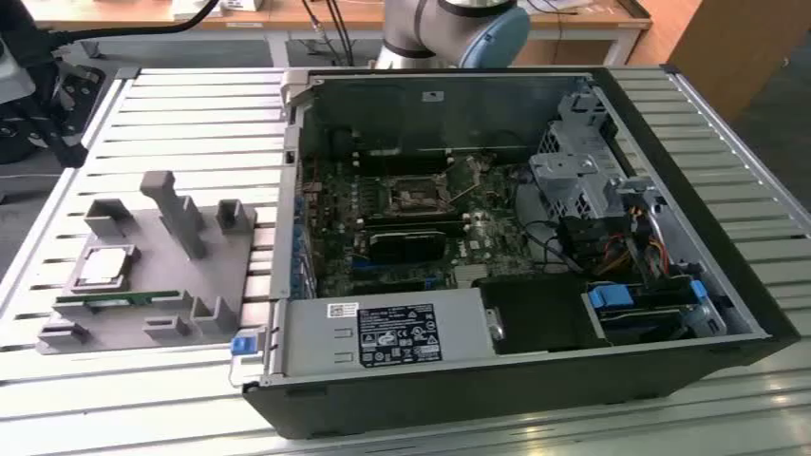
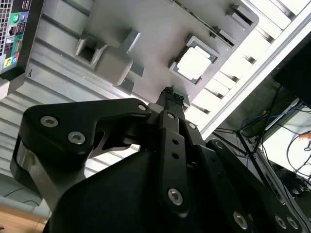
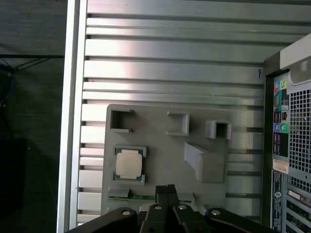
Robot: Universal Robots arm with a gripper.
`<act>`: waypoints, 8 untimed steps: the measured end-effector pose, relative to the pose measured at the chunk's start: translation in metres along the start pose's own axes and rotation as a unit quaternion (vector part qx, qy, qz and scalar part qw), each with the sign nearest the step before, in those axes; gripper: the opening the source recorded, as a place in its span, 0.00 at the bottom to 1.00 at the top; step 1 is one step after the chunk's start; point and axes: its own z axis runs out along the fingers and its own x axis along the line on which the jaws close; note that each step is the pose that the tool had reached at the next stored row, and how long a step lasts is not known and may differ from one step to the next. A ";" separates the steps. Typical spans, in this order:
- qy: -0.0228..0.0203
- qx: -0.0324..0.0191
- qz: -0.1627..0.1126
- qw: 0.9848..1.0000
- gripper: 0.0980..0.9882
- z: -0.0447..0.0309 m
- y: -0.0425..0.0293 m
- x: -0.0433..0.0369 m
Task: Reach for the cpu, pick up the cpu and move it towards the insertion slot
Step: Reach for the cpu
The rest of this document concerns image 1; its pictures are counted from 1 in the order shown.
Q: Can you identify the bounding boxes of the thick black gripper cable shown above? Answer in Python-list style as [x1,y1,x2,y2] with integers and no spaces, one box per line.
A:
[61,0,220,40]

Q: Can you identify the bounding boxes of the small silver heatsink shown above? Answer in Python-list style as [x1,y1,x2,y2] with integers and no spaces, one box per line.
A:
[454,264,490,289]

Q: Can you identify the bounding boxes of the wooden desk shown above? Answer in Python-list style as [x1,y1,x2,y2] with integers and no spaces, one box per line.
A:
[30,0,653,67]

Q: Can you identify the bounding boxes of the black plastic shroud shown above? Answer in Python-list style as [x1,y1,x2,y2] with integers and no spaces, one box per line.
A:
[476,276,611,357]

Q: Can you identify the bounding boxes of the silver drive cage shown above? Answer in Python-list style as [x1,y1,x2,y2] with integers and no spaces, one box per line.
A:
[526,89,655,225]

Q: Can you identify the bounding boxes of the CPU socket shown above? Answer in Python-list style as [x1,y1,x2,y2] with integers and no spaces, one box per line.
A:
[385,175,454,215]

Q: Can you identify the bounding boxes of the orange yellow wire bundle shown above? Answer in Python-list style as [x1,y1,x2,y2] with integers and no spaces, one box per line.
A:
[595,203,673,277]

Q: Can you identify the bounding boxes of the silver CPU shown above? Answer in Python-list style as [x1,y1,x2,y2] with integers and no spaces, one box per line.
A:
[76,247,133,287]

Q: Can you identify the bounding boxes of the wooden cabinet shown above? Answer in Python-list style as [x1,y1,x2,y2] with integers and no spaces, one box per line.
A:
[667,0,811,125]

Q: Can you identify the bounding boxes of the black case fan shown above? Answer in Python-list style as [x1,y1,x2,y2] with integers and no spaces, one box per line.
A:
[328,124,364,165]

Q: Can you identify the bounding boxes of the dark round base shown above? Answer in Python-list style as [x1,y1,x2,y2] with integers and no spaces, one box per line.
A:
[0,135,40,165]

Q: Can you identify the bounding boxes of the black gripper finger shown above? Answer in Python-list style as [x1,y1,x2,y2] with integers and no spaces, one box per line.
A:
[37,60,90,169]

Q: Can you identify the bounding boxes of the white box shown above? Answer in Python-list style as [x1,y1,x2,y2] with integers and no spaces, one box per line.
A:
[169,0,224,18]

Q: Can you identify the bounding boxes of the metal socket cover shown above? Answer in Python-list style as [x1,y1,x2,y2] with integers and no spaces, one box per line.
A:
[445,151,496,176]

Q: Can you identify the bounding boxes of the black wire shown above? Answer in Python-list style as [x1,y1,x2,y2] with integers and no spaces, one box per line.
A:
[514,218,588,276]

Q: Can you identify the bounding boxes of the black open PC case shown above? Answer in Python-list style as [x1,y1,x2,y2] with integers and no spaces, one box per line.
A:
[240,65,800,441]

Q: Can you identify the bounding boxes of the blue case latch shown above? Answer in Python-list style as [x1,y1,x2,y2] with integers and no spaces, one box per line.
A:
[229,332,265,357]

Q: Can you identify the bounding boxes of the hard disk in blue carrier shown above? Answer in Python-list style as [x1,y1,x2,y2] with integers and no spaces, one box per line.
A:
[585,279,693,344]

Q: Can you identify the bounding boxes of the black RAM slot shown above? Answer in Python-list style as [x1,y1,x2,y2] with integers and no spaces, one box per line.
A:
[364,214,461,225]
[361,219,465,235]

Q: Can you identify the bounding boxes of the silver power supply with label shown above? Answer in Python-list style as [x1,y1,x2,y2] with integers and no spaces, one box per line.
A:
[276,287,496,377]

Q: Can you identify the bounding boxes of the grey parts rack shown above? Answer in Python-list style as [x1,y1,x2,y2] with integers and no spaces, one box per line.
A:
[36,170,260,356]

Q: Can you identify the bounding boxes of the green RAM stick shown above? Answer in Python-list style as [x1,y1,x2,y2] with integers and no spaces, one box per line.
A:
[54,290,181,306]

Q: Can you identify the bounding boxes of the green motherboard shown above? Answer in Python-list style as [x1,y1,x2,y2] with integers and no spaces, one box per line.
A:
[296,155,562,300]

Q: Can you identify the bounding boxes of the black hanging cables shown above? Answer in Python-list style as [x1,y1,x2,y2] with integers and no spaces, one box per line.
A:
[298,0,357,66]

